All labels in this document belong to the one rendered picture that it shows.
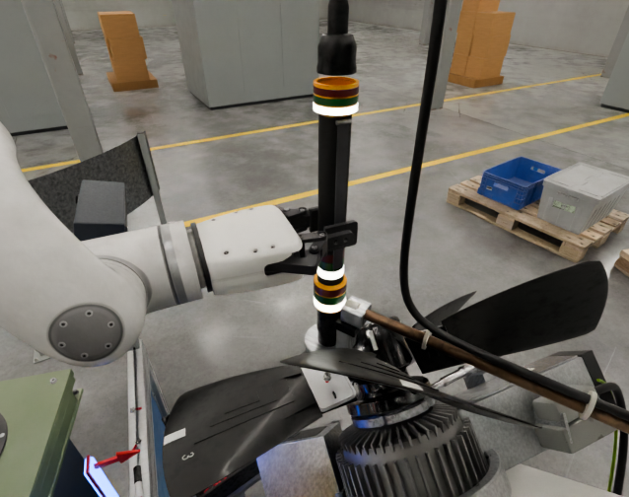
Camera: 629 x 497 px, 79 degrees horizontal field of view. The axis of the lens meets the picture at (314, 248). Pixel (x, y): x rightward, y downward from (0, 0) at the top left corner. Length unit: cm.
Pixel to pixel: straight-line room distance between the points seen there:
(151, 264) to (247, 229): 10
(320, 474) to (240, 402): 20
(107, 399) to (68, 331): 198
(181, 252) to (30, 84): 613
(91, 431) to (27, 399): 121
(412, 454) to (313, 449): 19
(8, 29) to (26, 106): 89
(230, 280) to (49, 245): 15
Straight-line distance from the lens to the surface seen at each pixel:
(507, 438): 78
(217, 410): 66
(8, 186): 33
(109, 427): 220
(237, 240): 39
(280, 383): 66
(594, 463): 226
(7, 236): 32
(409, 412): 64
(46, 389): 103
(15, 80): 648
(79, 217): 108
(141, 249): 39
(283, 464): 78
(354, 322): 50
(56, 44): 466
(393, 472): 63
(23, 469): 94
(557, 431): 77
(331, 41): 38
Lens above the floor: 172
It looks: 35 degrees down
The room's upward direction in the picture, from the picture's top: straight up
